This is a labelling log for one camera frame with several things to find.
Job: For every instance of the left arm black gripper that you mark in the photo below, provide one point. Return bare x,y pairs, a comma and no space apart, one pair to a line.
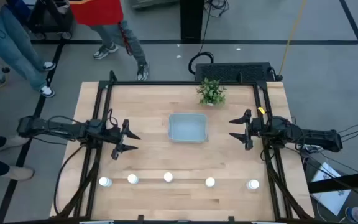
120,137

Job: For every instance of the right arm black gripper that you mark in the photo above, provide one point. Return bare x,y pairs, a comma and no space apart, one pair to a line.
253,129

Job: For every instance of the white pill bottle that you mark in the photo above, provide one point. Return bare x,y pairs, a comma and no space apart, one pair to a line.
168,177
210,182
132,179
253,184
105,181

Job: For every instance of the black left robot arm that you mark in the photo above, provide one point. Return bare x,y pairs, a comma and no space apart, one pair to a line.
57,127

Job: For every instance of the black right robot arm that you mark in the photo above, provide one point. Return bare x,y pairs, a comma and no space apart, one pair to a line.
322,140

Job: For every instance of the light grey plastic basket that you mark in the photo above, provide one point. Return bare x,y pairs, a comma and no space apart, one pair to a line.
188,128

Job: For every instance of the yellow tag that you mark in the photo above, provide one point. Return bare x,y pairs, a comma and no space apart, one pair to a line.
261,110

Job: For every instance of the small green potted plant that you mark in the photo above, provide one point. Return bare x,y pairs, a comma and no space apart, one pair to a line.
211,91

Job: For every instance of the black perforated computer case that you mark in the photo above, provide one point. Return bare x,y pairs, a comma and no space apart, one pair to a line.
233,72

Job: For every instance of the white printed sheet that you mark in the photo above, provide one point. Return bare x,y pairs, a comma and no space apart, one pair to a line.
331,189

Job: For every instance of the black beam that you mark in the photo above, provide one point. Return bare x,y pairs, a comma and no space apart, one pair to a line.
343,181

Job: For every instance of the black pillar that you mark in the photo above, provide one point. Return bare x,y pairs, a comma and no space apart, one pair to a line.
192,18

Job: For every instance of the black wheeled cart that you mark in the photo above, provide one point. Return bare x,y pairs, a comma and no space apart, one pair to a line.
51,15

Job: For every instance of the black aluminium table frame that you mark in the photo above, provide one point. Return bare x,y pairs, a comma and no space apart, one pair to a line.
182,83

